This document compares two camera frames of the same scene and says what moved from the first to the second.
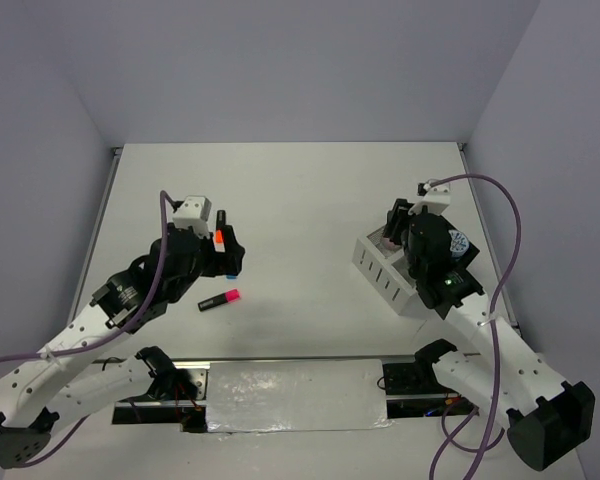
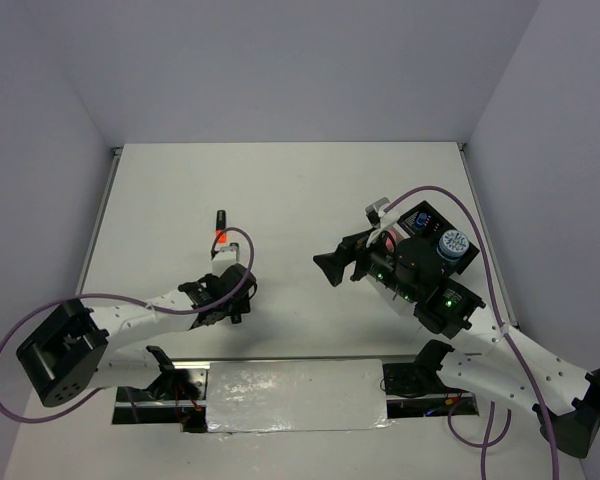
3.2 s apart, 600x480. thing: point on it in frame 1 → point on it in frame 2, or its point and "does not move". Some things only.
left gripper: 231,261 → 241,306
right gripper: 396,218 → 356,246
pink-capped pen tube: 390,245 does not move
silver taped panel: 245,397 does not move
